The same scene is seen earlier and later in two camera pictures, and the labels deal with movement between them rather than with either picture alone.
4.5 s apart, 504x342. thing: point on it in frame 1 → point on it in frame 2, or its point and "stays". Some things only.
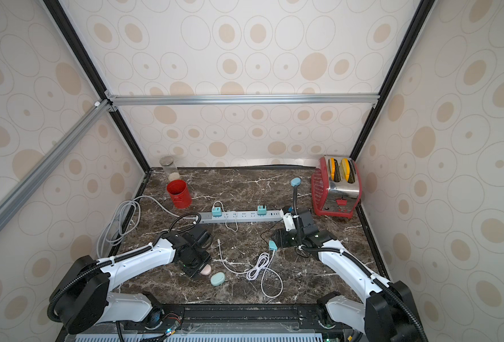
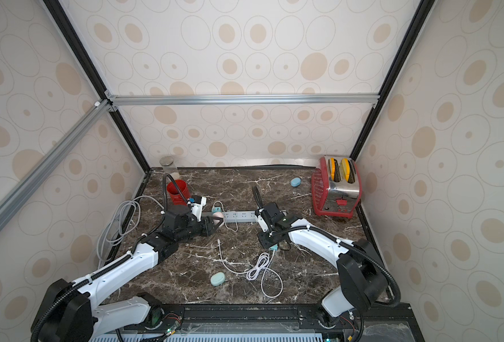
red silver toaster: x=337 y=186 stays
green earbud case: x=218 y=278 stays
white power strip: x=216 y=215 stays
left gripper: x=194 y=271 → x=207 y=224
